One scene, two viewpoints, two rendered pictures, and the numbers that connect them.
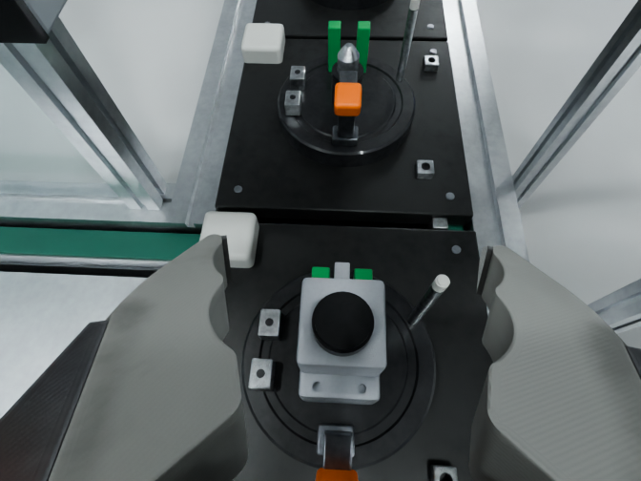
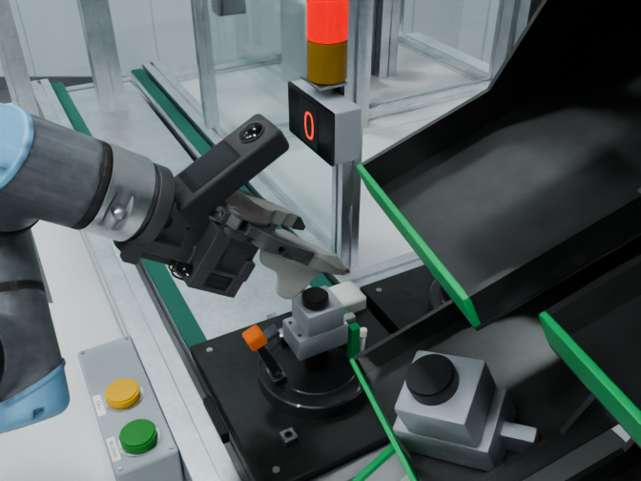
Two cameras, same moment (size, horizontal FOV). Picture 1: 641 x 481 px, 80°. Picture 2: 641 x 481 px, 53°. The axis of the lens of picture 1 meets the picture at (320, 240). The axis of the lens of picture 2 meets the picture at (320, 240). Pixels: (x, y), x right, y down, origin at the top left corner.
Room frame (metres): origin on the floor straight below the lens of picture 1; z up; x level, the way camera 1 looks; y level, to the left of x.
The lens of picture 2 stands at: (-0.25, -0.47, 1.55)
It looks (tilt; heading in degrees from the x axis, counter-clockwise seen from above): 35 degrees down; 57
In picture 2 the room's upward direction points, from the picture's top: straight up
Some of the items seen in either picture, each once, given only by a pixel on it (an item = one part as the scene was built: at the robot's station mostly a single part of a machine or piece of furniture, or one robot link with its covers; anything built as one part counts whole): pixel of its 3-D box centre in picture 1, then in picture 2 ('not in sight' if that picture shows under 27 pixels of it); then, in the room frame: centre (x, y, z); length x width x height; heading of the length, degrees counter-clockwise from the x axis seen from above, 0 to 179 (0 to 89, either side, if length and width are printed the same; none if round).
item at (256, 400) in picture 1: (338, 360); (316, 367); (0.05, -0.01, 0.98); 0.14 x 0.14 x 0.02
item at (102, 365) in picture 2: not in sight; (127, 412); (-0.16, 0.09, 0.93); 0.21 x 0.07 x 0.06; 85
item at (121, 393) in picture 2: not in sight; (123, 395); (-0.16, 0.09, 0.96); 0.04 x 0.04 x 0.02
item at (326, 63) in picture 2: not in sight; (326, 58); (0.18, 0.17, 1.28); 0.05 x 0.05 x 0.05
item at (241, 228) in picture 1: (231, 242); (344, 303); (0.15, 0.08, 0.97); 0.05 x 0.05 x 0.04; 85
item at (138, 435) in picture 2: not in sight; (138, 437); (-0.16, 0.03, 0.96); 0.04 x 0.04 x 0.02
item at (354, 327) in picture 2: (361, 289); (353, 342); (0.09, -0.03, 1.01); 0.01 x 0.01 x 0.05; 85
